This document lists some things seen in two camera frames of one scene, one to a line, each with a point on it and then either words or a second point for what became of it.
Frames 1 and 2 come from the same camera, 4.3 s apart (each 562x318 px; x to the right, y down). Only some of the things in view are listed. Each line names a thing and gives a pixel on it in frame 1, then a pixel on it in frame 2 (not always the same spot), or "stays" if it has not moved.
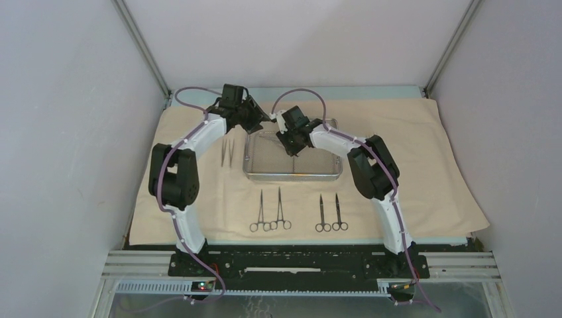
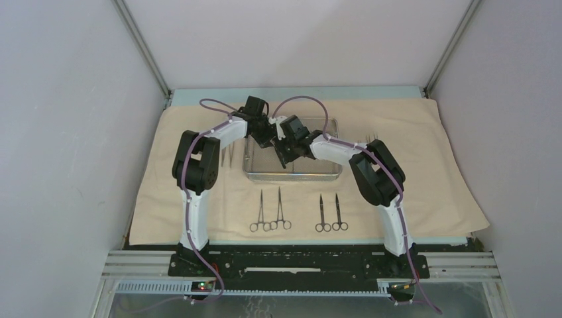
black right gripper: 282,136 → 284,158
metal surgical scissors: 337,226 stays
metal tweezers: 230,152 stays
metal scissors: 323,226 stays
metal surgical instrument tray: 264,158 stays
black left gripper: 258,116 → 270,133
